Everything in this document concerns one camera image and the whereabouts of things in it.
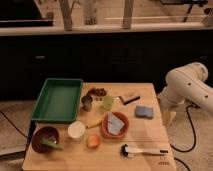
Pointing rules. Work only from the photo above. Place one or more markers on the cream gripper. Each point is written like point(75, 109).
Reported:
point(168, 112)

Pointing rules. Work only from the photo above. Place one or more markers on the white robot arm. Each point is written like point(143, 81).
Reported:
point(185, 83)

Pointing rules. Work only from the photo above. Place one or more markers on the black scraper brush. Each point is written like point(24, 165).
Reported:
point(128, 99)

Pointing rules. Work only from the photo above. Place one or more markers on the light green plastic cup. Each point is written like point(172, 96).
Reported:
point(107, 102)

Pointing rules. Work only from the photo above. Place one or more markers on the small metal cup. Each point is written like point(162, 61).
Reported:
point(87, 102)

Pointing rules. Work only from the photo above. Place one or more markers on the white plastic cup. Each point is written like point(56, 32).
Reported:
point(76, 130)

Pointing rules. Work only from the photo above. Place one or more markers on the blue sponge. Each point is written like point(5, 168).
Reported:
point(143, 111)

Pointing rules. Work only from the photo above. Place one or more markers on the wooden table board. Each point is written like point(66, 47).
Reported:
point(142, 132)

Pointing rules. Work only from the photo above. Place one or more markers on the light blue cloth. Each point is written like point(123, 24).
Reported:
point(114, 124)

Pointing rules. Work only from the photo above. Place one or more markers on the orange terracotta bowl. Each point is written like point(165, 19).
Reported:
point(104, 130)

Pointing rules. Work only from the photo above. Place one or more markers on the yellow banana toy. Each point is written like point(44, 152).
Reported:
point(93, 123)

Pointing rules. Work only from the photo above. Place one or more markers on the orange fruit toy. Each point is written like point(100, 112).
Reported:
point(93, 141)

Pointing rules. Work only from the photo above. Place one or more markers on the green plastic tray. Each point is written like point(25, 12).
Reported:
point(58, 101)

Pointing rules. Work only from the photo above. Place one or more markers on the green vegetable toy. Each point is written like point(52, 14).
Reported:
point(50, 143)

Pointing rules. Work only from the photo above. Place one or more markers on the dark red bowl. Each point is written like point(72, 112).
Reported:
point(47, 133)

